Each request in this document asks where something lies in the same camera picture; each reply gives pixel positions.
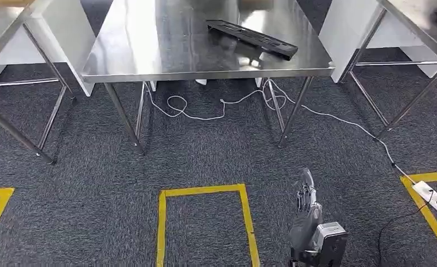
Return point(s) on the long black plastic part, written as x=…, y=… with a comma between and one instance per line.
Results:
x=255, y=38

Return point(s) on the white power strip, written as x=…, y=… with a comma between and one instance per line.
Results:
x=426, y=192

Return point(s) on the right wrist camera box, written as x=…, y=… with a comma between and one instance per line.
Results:
x=330, y=243

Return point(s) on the white partition panel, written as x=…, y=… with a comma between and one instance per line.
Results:
x=74, y=37
x=343, y=29

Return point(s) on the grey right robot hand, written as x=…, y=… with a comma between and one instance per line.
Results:
x=306, y=225

